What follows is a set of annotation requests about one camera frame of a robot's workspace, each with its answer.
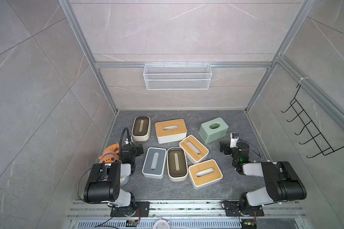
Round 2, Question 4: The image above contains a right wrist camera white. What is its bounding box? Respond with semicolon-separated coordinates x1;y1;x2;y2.
230;133;239;148

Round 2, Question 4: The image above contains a cream box dark lid back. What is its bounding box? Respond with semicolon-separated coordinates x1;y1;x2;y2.
131;115;151;142

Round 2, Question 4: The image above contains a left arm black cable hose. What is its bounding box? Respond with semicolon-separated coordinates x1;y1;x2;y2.
118;127;132;155

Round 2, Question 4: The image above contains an orange toy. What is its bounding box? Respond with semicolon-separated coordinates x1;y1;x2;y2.
98;143;120;163

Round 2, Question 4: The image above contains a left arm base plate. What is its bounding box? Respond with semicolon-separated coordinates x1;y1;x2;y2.
110;201;150;217

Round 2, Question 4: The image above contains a grey round alarm clock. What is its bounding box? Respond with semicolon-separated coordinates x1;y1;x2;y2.
120;176;130;187

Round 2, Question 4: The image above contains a white wire mesh basket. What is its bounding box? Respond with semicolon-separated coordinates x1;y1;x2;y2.
143;64;213;90

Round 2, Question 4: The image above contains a cream box dark lid centre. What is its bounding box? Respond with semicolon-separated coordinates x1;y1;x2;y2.
167;147;188;182

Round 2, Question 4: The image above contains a white round object bottom edge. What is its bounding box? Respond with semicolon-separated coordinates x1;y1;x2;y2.
152;219;170;229

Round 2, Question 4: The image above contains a cream box dark lid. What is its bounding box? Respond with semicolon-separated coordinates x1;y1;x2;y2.
131;115;151;142
167;147;188;182

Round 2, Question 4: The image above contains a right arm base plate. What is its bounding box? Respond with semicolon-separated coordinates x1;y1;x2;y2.
221;200;264;217

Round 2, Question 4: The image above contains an aluminium mounting rail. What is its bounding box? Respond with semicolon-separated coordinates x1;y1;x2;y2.
65;199;306;219

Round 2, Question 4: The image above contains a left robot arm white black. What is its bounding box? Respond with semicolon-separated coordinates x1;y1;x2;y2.
76;143;143;217

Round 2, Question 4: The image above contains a bamboo-lid tissue box front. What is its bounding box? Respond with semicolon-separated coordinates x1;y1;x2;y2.
188;159;223;189

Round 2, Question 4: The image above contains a green square tissue box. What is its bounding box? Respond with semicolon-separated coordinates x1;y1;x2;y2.
198;117;228;143

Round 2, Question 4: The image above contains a white box grey-blue lid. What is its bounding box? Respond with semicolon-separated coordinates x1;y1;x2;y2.
142;147;167;179

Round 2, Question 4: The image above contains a black wire hook rack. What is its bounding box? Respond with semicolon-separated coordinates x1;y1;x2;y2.
281;84;344;159

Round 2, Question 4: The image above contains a bamboo-lid tissue box middle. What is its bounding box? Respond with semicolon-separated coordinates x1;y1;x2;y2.
179;135;209;164

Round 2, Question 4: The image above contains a large white bamboo-lid tissue box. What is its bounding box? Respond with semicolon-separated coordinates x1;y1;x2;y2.
155;119;187;144

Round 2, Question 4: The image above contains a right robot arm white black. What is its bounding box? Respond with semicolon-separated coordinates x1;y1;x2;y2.
219;140;307;217

